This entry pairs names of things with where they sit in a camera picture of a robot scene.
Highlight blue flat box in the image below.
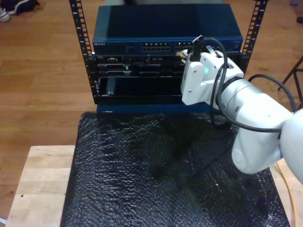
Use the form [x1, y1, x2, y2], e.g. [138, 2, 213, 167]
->
[96, 104, 222, 114]

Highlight black rack server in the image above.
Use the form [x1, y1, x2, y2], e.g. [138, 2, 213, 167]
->
[86, 54, 249, 78]

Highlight blue network switch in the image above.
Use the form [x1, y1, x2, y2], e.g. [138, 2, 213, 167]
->
[92, 4, 244, 56]

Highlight wooden chair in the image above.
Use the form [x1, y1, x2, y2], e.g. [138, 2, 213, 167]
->
[277, 55, 303, 112]

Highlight dark shoe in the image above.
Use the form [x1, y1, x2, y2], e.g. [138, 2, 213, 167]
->
[6, 0, 41, 15]

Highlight yellow network cable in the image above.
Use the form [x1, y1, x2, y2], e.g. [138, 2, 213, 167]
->
[176, 50, 298, 227]

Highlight black perforated rack post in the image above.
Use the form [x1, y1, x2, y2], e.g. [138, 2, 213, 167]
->
[239, 0, 269, 74]
[68, 0, 100, 105]

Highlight thin black cable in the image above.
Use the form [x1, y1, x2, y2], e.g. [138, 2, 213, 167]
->
[210, 63, 232, 130]
[189, 35, 298, 133]

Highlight white shoe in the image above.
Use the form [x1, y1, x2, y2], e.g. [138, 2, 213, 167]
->
[0, 7, 11, 24]

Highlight black bubble wrap mat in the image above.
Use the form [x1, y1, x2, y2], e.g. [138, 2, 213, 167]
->
[60, 110, 291, 227]

